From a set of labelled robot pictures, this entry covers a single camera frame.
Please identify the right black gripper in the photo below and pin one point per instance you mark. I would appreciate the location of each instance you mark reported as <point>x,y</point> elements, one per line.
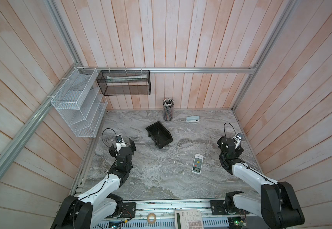
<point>238,151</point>

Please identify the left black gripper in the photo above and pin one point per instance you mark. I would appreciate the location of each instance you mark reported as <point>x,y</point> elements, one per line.
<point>113,151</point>

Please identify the black mesh wall basket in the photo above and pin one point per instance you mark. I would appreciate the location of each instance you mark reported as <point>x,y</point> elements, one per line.
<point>124,82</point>

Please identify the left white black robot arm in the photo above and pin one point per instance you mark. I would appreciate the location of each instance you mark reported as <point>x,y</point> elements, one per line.
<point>86,210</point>

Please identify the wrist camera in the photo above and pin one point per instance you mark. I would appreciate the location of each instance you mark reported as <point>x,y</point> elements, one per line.
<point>239,137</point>
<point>119,139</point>

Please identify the white remote thermometer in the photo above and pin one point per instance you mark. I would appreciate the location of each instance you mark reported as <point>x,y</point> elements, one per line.
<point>197,164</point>

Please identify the white wire tiered rack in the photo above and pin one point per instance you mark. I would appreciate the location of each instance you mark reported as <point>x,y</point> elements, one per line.
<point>80,103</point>

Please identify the tape roll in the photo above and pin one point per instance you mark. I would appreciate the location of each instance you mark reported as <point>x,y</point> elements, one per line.
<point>151,218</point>

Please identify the aluminium front rail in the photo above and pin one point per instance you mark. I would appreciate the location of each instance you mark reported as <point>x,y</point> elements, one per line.
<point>172,206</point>

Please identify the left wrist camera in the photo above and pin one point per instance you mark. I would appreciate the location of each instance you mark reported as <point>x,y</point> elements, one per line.
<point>119,139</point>

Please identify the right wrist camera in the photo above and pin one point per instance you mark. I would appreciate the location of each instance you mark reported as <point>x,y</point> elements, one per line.
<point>239,137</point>

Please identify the black plastic bin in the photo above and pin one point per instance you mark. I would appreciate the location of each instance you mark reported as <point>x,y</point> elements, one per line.
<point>159,134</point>

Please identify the grey white stapler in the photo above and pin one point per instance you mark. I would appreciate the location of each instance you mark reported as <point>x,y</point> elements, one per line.
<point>192,119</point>

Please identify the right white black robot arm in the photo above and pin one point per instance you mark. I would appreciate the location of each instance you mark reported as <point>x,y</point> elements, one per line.
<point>277,203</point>

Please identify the white calculator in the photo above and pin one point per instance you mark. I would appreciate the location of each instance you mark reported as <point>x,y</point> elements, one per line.
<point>188,219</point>

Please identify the mesh pencil cup with pencils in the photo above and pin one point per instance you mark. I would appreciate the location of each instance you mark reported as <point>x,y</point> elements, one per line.
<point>168,108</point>

